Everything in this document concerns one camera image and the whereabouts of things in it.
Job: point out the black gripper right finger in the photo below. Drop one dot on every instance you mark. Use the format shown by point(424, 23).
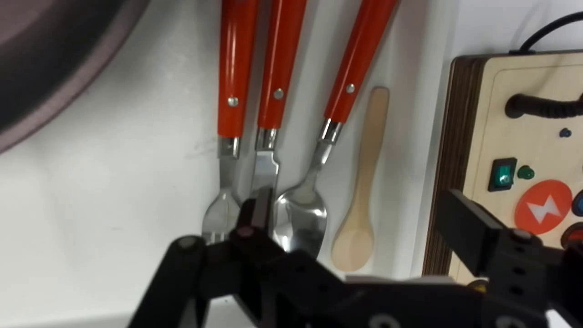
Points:
point(521, 274)

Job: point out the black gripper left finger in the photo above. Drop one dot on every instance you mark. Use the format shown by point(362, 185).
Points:
point(193, 274)

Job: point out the small wooden spoon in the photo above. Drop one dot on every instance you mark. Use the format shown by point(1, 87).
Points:
point(351, 243)

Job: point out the black frying pan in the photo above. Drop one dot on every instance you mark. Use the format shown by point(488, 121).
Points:
point(47, 56)

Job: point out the wooden toy switch board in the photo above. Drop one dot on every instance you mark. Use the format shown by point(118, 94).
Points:
point(484, 121)

